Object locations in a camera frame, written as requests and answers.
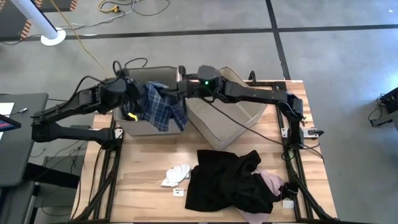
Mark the white paper sheet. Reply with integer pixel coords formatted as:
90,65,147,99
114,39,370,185
0,102,16,118

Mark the pink woven garment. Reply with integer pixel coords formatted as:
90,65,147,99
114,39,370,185
237,169,286,224

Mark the blue plaid shirt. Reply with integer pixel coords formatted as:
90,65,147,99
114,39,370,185
122,81,189,133

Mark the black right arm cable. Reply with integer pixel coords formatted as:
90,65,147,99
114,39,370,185
203,95,325,163

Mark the grey floor cable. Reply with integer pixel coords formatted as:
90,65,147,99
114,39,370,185
0,0,172,46

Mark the black mat hazard striped edge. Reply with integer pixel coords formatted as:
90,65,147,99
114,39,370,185
0,0,78,42

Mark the black equipment with cables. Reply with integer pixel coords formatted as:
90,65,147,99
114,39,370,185
368,86,398,129

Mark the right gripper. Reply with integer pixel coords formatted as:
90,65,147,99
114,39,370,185
161,78,205,100

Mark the white pole with round base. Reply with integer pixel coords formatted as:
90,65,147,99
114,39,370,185
10,0,67,47

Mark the black aluminium table frame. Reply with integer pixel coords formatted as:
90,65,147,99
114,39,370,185
72,79,340,224

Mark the thin yellow floor cable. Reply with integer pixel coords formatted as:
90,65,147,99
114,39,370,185
49,0,109,75

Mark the black looped cable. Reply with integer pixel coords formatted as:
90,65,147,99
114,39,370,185
112,57,149,78

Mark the yellow extension cord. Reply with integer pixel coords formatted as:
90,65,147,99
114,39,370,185
97,0,123,14

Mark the tablet with lit screen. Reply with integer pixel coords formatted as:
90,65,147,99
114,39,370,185
0,113,22,133

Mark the small black garment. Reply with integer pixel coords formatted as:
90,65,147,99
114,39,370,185
279,180,300,201

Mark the black desk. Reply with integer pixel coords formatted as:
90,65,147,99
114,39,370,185
0,92,49,188

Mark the grey fabric bin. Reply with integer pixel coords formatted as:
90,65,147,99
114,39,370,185
185,65,269,151
113,65,188,137

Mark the white t-shirt with label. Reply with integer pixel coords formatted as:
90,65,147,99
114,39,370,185
160,163,192,189

